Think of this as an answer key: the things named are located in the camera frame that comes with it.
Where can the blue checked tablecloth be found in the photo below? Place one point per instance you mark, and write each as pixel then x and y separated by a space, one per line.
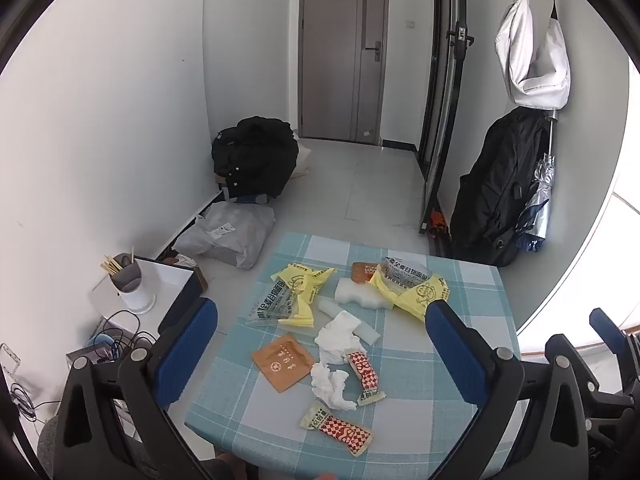
pixel 400 435

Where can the small brown packet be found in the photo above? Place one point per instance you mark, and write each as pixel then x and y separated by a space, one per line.
pixel 362 274

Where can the small white crumpled tissue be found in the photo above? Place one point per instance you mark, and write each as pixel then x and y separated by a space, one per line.
pixel 330 385

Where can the bundle of wooden chopsticks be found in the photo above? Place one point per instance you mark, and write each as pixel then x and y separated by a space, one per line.
pixel 111 264

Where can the large white crumpled tissue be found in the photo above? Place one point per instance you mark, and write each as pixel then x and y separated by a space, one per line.
pixel 340 335

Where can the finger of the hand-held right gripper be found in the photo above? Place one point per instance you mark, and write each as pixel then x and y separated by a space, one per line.
pixel 575 347
pixel 602 320

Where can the orange black tool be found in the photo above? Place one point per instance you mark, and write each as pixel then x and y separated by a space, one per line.
pixel 436 220

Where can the grey door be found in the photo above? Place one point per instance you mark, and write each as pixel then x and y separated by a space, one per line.
pixel 330 60

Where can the black hanging backpack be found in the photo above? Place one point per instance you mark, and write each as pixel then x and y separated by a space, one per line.
pixel 500 185

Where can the person's leg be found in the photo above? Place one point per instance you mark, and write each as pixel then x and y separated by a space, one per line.
pixel 227 466

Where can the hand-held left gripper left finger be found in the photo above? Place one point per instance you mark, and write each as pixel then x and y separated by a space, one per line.
pixel 185 355

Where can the black framed glass door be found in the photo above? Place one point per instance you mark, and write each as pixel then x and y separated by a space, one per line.
pixel 440 110

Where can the beige bag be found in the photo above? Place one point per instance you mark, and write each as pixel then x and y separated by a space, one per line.
pixel 302 157

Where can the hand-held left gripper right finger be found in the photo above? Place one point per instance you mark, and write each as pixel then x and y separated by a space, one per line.
pixel 455 355

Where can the white hanging bag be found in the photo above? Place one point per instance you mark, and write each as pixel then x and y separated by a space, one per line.
pixel 530 60

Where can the white foam block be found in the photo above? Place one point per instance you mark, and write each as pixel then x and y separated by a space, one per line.
pixel 355 294

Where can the silver folded umbrella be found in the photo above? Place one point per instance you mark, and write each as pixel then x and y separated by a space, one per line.
pixel 542 185

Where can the grey fabric chair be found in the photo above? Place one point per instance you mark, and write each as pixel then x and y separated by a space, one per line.
pixel 50 447

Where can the brown square packet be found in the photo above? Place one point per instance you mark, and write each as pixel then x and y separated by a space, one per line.
pixel 282 362

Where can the window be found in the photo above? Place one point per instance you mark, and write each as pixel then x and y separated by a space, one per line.
pixel 620 260

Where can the grey white cup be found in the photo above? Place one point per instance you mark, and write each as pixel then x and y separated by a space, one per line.
pixel 132 290

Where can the translucent foam sheet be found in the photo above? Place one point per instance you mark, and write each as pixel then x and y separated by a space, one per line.
pixel 367 332

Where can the grey plastic bag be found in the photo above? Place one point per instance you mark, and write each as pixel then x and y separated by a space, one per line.
pixel 225 235

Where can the black bag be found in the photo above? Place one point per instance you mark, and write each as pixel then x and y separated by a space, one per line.
pixel 255 155

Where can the red patterned snack wrapper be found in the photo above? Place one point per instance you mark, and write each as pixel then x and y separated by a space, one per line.
pixel 362 370
pixel 345 432

